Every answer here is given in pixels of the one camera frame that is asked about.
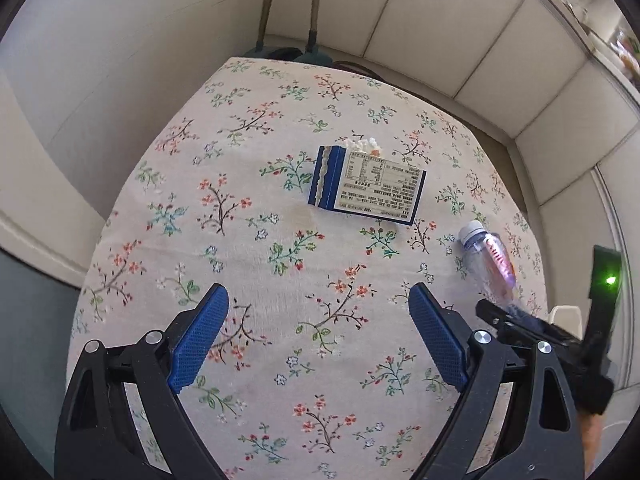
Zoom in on white plastic bin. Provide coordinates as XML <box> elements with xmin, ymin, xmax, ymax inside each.
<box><xmin>547</xmin><ymin>306</ymin><xmax>583</xmax><ymax>338</ymax></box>

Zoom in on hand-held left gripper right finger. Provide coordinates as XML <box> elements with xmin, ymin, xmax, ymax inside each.
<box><xmin>408</xmin><ymin>282</ymin><xmax>587</xmax><ymax>480</ymax></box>

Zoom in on blue carton with white label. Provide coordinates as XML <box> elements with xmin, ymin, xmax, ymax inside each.
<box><xmin>306</xmin><ymin>136</ymin><xmax>427</xmax><ymax>226</ymax></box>

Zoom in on person's right forearm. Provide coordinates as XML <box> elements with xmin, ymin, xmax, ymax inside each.
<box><xmin>579</xmin><ymin>410</ymin><xmax>608</xmax><ymax>480</ymax></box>

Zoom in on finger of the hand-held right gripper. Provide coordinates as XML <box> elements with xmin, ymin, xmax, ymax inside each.
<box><xmin>475</xmin><ymin>299</ymin><xmax>581</xmax><ymax>351</ymax></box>

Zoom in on clear plastic bottle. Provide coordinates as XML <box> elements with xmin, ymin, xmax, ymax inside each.
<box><xmin>458</xmin><ymin>220</ymin><xmax>546</xmax><ymax>321</ymax></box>

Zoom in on white kitchen cabinet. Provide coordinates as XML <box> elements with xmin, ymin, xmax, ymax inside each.
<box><xmin>515</xmin><ymin>125</ymin><xmax>640</xmax><ymax>391</ymax></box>

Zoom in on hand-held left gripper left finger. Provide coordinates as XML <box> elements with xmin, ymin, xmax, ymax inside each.
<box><xmin>54</xmin><ymin>283</ymin><xmax>230</xmax><ymax>480</ymax></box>

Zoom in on floral tablecloth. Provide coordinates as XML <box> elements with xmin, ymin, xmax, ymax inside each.
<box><xmin>67</xmin><ymin>56</ymin><xmax>551</xmax><ymax>480</ymax></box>

